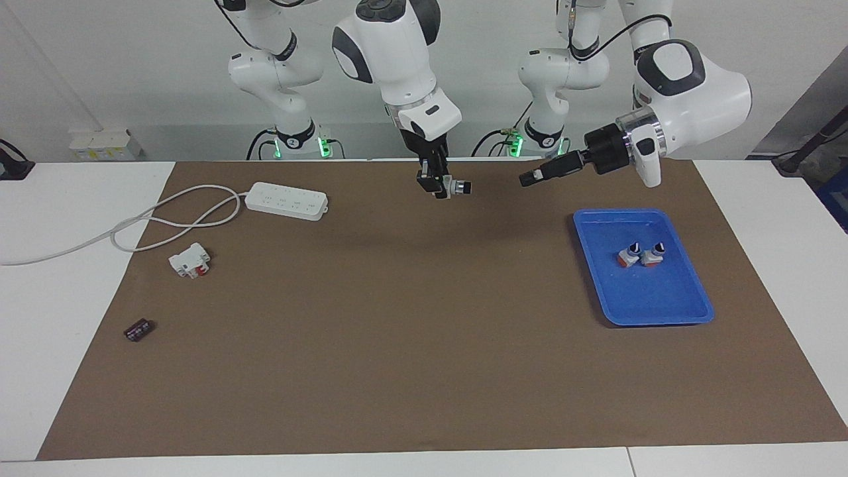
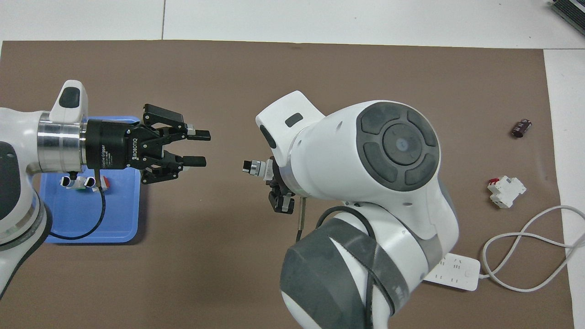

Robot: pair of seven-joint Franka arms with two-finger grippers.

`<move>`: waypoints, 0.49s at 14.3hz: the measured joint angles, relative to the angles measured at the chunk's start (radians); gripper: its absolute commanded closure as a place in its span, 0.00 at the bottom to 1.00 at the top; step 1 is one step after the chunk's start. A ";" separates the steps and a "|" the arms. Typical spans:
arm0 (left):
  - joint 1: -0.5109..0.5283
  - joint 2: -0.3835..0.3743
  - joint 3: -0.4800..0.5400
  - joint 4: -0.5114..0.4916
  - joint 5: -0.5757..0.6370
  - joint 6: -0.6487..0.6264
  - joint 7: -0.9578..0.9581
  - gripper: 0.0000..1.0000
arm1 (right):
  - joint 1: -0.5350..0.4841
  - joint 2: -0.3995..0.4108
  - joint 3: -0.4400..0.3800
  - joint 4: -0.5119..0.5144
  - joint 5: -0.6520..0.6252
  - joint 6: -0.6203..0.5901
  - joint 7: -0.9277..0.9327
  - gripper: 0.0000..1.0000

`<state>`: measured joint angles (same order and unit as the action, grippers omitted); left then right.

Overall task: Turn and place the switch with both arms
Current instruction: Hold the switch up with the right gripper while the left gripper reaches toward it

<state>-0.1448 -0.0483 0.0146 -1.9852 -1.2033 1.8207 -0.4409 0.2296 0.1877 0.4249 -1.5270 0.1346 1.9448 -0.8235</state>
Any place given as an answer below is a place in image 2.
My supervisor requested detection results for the white power strip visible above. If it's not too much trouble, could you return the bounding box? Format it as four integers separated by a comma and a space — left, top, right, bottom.
423, 253, 481, 292

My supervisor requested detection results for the grey ribbed device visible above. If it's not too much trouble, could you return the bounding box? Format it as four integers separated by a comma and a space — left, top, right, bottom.
550, 0, 585, 23

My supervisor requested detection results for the small dark cylindrical capacitor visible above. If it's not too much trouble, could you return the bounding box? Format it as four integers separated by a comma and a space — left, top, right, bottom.
511, 119, 533, 138

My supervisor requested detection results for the white selector switch red base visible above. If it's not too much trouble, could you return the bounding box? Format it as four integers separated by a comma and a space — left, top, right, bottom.
85, 176, 111, 192

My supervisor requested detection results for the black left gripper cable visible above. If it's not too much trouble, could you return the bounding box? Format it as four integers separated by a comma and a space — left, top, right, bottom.
46, 170, 106, 241

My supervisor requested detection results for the white selector switch green base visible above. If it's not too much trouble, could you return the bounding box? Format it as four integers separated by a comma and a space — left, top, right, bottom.
241, 159, 275, 180

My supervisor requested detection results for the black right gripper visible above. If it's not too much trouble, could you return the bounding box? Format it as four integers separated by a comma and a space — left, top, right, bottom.
141, 104, 295, 214

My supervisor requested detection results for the blue plastic tray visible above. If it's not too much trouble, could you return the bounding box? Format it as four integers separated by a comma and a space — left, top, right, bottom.
39, 115, 142, 244

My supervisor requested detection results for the white power strip cable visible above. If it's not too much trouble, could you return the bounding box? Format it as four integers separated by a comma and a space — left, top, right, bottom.
478, 205, 585, 293

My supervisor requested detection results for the small white selector switch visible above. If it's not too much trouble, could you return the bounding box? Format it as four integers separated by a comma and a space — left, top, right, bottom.
60, 176, 86, 191

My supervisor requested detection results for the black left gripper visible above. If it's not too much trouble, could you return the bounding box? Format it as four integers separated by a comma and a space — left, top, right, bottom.
82, 118, 147, 172

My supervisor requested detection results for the white circuit breaker red lever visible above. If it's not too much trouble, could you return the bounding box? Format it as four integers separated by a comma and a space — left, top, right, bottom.
487, 176, 527, 209

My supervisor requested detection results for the brown table mat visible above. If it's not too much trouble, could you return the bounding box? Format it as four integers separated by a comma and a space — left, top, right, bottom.
0, 40, 575, 329

